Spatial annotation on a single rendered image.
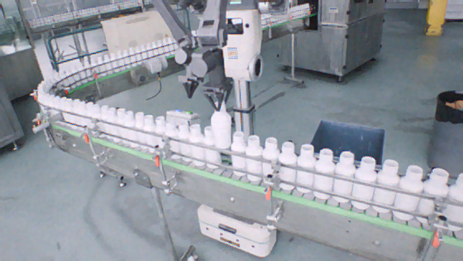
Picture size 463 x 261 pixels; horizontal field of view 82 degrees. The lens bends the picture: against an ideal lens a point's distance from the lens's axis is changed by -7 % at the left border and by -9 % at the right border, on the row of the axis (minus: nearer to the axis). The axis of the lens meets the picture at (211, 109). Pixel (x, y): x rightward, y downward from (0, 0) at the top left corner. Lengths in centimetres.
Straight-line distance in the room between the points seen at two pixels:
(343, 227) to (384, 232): 12
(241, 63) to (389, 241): 103
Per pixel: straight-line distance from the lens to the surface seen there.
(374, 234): 102
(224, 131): 98
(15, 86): 618
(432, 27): 839
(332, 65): 467
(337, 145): 161
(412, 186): 92
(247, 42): 149
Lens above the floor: 168
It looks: 25 degrees down
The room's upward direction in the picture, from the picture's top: 7 degrees counter-clockwise
